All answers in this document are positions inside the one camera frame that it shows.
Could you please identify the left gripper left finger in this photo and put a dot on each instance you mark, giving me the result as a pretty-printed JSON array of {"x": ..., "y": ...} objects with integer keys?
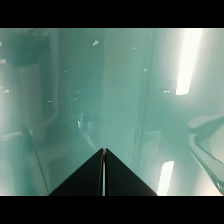
[{"x": 86, "y": 180}]

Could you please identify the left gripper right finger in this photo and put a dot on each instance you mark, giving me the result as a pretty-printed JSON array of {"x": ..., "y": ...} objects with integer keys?
[{"x": 123, "y": 181}]

